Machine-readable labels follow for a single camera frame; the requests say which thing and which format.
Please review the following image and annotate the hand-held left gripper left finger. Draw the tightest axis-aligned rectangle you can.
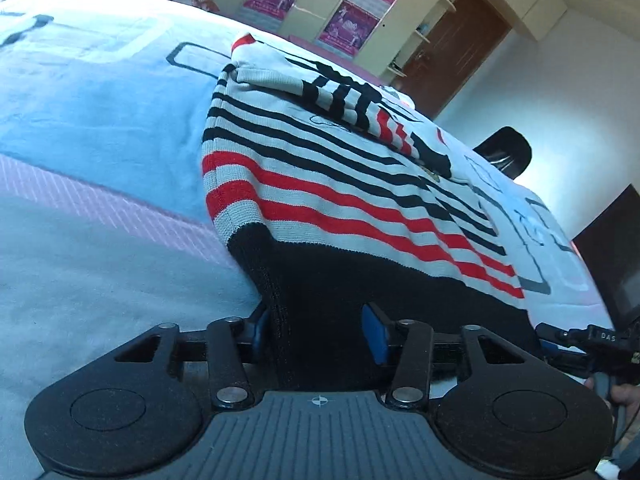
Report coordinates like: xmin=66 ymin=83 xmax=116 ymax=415
xmin=114 ymin=304 xmax=272 ymax=410

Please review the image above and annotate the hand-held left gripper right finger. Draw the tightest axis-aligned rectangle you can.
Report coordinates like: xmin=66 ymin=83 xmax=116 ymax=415
xmin=360 ymin=301 xmax=542 ymax=410

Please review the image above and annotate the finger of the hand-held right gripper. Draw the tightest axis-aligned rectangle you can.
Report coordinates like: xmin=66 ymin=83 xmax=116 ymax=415
xmin=534 ymin=323 xmax=591 ymax=346
xmin=540 ymin=342 xmax=607 ymax=379

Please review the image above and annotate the striped knit sweater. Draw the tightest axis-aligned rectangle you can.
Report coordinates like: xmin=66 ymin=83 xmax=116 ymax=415
xmin=201 ymin=32 xmax=544 ymax=394

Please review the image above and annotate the person's right hand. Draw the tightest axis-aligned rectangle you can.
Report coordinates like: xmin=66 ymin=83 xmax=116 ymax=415
xmin=584 ymin=376 xmax=640 ymax=414

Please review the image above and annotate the black television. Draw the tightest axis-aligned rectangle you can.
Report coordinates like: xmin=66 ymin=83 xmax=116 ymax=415
xmin=571 ymin=184 xmax=640 ymax=332

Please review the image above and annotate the black chair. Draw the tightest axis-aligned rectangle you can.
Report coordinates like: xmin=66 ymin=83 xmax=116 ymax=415
xmin=472 ymin=126 xmax=534 ymax=181

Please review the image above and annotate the light blue patterned bed cover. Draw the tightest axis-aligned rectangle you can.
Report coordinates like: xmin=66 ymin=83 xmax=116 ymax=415
xmin=0 ymin=0 xmax=617 ymax=480

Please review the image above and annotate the brown wooden door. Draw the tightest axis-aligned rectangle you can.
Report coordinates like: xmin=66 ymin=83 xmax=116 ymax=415
xmin=390 ymin=0 xmax=514 ymax=122

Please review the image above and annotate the cream corner shelf unit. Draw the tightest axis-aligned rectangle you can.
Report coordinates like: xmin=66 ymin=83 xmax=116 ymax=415
xmin=387 ymin=0 xmax=459 ymax=79

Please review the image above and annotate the cream wardrobe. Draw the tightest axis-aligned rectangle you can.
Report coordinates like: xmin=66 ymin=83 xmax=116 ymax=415
xmin=145 ymin=0 xmax=569 ymax=92

